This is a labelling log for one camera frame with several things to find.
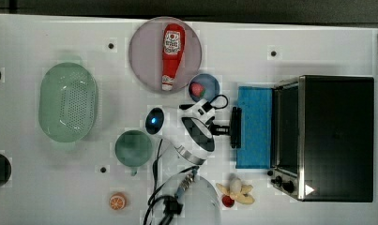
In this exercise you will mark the green perforated colander basket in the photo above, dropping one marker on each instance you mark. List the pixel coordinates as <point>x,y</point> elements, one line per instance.
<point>68,102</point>

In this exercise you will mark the green mug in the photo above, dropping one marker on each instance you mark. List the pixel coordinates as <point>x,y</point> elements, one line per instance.
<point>133,149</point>

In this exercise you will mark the orange slice toy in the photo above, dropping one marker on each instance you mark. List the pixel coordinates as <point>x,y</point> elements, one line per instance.
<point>117,201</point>

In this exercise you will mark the black toaster oven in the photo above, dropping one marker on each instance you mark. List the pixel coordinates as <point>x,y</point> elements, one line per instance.
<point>313,134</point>

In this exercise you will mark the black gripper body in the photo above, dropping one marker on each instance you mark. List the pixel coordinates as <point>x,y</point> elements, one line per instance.
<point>218,130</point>

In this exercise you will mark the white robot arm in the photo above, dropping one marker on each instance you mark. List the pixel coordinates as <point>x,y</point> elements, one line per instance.
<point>184,197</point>

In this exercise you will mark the pink green toy fruit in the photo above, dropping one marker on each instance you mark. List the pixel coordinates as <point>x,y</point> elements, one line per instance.
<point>197,90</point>

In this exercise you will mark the grey round plate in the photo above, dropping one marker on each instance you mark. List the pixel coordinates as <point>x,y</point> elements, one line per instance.
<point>145,56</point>

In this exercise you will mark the red strawberry toy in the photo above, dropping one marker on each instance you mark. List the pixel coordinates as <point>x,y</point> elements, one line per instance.
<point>227,201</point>

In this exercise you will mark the blue small bowl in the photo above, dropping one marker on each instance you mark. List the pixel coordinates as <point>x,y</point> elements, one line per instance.
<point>210,83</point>

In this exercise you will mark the red ketchup bottle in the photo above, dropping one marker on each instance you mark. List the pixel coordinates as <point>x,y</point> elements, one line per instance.
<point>173,46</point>

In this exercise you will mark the black oven door handle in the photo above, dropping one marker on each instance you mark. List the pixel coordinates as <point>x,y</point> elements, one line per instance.
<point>235,127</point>

